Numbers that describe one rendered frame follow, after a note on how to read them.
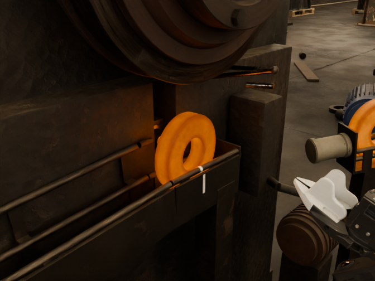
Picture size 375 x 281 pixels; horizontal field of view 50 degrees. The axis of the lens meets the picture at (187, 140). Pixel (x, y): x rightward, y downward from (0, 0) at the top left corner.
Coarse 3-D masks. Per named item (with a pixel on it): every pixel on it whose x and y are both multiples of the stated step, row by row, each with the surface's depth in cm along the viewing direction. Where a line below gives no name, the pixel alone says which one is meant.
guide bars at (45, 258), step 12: (228, 156) 81; (204, 168) 76; (180, 180) 72; (156, 192) 68; (132, 204) 65; (120, 216) 63; (96, 228) 60; (72, 240) 58; (48, 252) 56; (60, 252) 56; (36, 264) 54; (12, 276) 52; (24, 276) 53
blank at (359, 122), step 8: (368, 104) 93; (360, 112) 93; (368, 112) 92; (352, 120) 94; (360, 120) 92; (368, 120) 92; (352, 128) 94; (360, 128) 93; (368, 128) 93; (360, 136) 93; (368, 136) 94; (360, 144) 94; (368, 144) 95
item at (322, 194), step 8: (296, 184) 61; (320, 184) 57; (328, 184) 56; (304, 192) 60; (312, 192) 59; (320, 192) 58; (328, 192) 57; (304, 200) 59; (312, 200) 59; (320, 200) 58; (328, 200) 57; (336, 200) 56; (320, 208) 58; (328, 208) 57; (336, 208) 56; (344, 208) 56; (336, 216) 57; (344, 216) 56
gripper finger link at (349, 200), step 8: (328, 176) 60; (336, 176) 59; (344, 176) 58; (304, 184) 62; (312, 184) 62; (336, 184) 60; (344, 184) 59; (336, 192) 60; (344, 192) 59; (344, 200) 59; (352, 200) 59; (352, 208) 59
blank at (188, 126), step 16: (192, 112) 76; (176, 128) 71; (192, 128) 74; (208, 128) 78; (160, 144) 71; (176, 144) 71; (192, 144) 80; (208, 144) 80; (160, 160) 71; (176, 160) 72; (192, 160) 80; (208, 160) 81; (160, 176) 73; (176, 176) 73
